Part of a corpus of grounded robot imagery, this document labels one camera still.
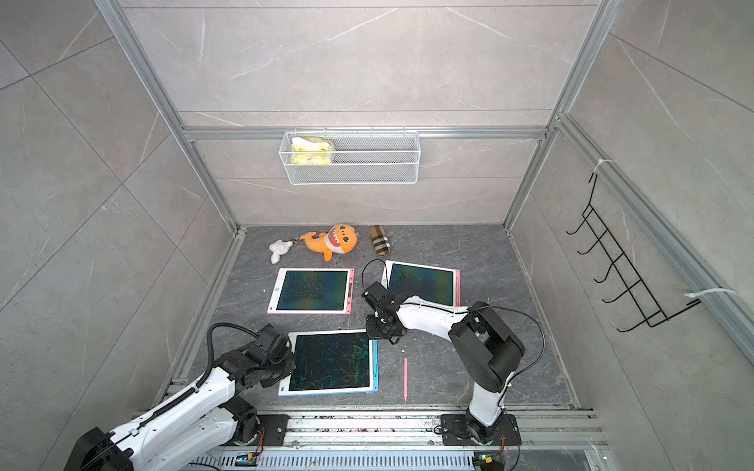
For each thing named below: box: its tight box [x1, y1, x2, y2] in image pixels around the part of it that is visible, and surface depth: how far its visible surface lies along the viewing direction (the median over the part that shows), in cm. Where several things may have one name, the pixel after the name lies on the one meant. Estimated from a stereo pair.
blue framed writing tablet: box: [278, 329, 379, 398], surface depth 85 cm
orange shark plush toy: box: [299, 223, 359, 262], surface depth 109 cm
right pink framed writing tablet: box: [380, 260, 462, 309], surface depth 106 cm
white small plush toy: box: [269, 239, 294, 265], surface depth 112 cm
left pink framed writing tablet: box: [267, 267, 356, 314], surface depth 103 cm
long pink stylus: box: [403, 357, 410, 403], surface depth 83 cm
